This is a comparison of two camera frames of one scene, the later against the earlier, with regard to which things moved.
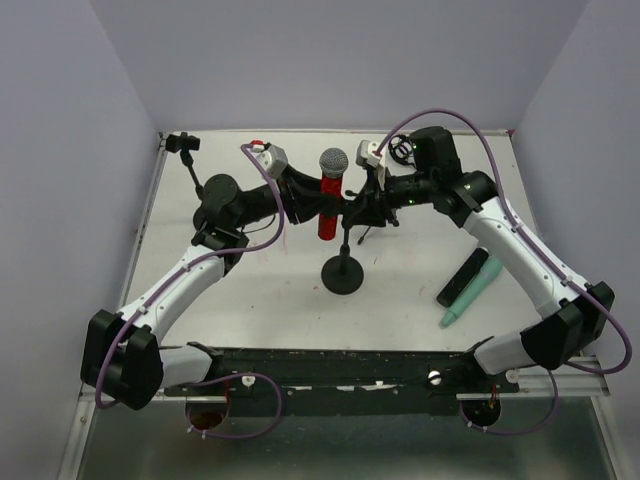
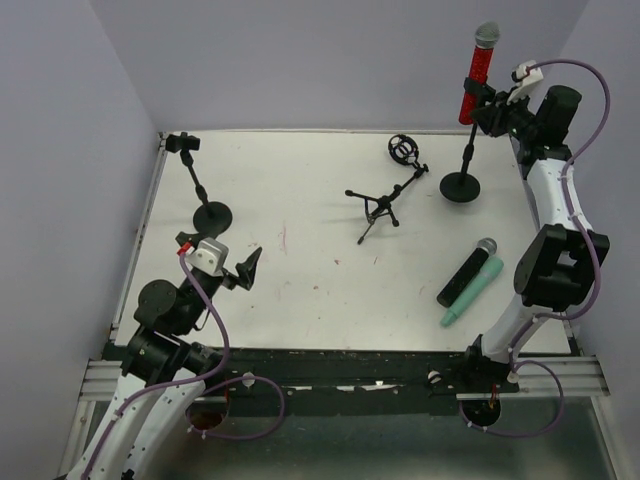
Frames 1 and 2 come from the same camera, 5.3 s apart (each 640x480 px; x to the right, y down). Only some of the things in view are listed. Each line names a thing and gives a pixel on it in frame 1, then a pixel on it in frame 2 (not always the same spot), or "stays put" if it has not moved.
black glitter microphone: (463, 277) stays put
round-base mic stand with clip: (343, 275) to (463, 186)
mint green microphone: (490, 269) stays put
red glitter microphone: (333, 163) to (487, 36)
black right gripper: (378, 201) to (491, 114)
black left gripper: (292, 198) to (226, 279)
